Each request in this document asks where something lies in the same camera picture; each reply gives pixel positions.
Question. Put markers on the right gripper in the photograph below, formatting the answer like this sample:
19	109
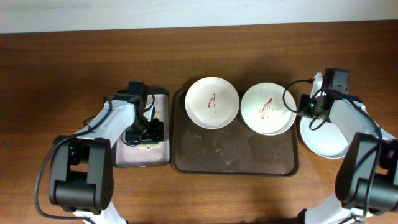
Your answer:
304	99

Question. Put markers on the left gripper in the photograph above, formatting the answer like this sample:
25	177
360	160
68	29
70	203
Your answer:
131	140

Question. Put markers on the pale green front plate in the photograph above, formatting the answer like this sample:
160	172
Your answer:
327	141

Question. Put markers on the green yellow sponge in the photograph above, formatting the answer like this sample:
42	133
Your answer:
154	134

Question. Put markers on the white plate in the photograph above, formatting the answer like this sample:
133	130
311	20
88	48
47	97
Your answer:
268	109
212	103

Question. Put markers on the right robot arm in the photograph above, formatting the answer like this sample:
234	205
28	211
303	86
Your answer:
366	183

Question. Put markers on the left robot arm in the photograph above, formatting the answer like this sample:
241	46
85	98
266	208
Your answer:
81	172

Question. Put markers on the small black sponge tray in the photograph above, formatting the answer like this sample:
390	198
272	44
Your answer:
139	155

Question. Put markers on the large brown serving tray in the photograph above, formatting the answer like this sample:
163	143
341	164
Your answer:
234	149

